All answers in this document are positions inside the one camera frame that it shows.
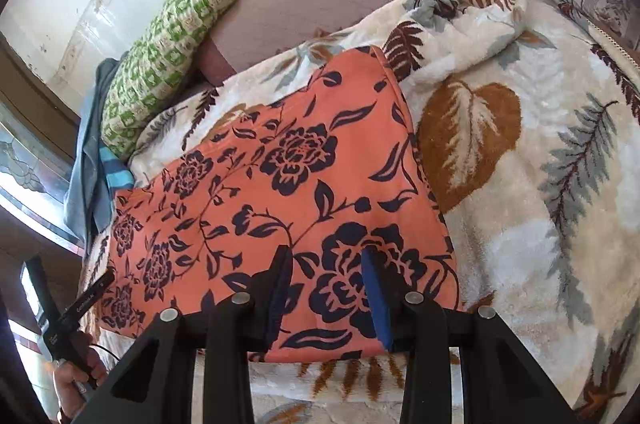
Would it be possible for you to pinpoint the blue denim cloth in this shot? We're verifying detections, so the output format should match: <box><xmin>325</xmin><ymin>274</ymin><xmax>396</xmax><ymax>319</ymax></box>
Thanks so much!
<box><xmin>64</xmin><ymin>58</ymin><xmax>123</xmax><ymax>245</ymax></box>

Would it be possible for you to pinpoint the green checked pillow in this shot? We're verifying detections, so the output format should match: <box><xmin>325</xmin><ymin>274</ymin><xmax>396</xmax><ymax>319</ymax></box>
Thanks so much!
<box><xmin>100</xmin><ymin>0</ymin><xmax>258</xmax><ymax>160</ymax></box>

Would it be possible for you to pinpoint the teal striped cloth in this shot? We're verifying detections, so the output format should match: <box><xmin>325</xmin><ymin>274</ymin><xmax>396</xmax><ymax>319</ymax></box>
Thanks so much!
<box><xmin>97</xmin><ymin>148</ymin><xmax>136</xmax><ymax>190</ymax></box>

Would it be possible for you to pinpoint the cream leaf-print blanket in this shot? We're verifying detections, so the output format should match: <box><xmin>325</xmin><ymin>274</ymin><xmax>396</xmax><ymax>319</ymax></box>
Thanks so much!
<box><xmin>80</xmin><ymin>0</ymin><xmax>640</xmax><ymax>424</ymax></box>

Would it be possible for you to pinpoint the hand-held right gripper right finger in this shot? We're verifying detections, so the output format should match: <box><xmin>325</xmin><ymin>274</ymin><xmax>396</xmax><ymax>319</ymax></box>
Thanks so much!
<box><xmin>361</xmin><ymin>248</ymin><xmax>576</xmax><ymax>424</ymax></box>

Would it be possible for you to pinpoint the brown wooden stained-glass door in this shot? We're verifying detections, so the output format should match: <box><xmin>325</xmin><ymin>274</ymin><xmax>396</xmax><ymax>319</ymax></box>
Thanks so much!
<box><xmin>0</xmin><ymin>31</ymin><xmax>106</xmax><ymax>355</ymax></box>

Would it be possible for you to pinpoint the person's left hand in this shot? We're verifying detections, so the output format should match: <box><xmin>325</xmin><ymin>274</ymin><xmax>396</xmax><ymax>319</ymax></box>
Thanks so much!
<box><xmin>52</xmin><ymin>344</ymin><xmax>108</xmax><ymax>424</ymax></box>

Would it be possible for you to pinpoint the orange floral garment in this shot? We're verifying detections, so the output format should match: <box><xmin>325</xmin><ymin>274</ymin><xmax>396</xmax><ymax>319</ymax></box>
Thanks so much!
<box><xmin>97</xmin><ymin>45</ymin><xmax>461</xmax><ymax>362</ymax></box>

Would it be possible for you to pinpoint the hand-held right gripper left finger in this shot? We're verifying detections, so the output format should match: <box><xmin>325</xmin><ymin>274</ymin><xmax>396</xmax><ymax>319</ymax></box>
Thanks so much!
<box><xmin>80</xmin><ymin>245</ymin><xmax>296</xmax><ymax>424</ymax></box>

